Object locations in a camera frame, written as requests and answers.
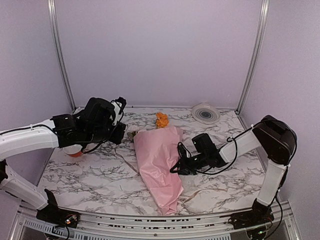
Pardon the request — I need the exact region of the white rose fake flower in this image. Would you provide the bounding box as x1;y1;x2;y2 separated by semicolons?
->
126;125;147;138

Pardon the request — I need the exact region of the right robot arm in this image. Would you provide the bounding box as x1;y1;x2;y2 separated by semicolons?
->
170;115;298;224

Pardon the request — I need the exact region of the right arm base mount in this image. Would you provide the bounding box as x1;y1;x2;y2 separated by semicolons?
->
228;199;275;230

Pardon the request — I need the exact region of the grey ringed plate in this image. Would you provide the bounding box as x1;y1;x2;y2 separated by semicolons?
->
191;103;221;125

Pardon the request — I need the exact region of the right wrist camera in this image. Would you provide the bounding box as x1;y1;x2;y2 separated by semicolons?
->
177;142;192;158

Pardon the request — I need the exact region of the red and white bowl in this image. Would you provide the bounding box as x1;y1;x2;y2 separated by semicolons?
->
62;145;82;158

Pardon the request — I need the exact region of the front aluminium rail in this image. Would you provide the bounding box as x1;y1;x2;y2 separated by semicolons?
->
7;201;301;240

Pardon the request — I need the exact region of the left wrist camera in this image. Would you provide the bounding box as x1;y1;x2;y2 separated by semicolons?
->
110;96;127;126

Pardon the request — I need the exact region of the left aluminium frame post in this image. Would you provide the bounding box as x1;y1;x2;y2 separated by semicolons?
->
47;0;76;111

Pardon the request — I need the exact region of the right aluminium frame post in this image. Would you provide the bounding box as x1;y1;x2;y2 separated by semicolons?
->
236;0;270;115

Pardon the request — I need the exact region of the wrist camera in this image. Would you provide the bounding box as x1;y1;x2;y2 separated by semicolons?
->
177;142;192;158
110;96;127;126

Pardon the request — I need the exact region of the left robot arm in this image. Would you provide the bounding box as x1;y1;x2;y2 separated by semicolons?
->
0;97;127;223

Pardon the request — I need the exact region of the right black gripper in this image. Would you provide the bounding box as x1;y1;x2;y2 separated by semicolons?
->
170;152;208;176

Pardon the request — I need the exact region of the aluminium frame post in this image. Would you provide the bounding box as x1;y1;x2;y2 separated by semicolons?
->
47;0;76;111
236;0;270;115

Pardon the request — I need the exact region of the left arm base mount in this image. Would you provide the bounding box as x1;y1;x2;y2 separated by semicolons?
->
36;189;80;228

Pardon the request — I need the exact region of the tan ribbon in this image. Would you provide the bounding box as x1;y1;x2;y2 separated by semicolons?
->
120;148;201;208

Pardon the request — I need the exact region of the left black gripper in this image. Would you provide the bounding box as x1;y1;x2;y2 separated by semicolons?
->
84;121;126;145

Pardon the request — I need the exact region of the pink wrapping paper sheet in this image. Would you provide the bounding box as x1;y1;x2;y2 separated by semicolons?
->
133;126;184;215

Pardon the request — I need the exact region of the orange fake flower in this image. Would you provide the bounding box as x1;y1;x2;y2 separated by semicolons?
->
156;112;169;129

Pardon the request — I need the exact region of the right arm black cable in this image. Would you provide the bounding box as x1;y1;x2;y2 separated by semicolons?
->
176;119;298;176

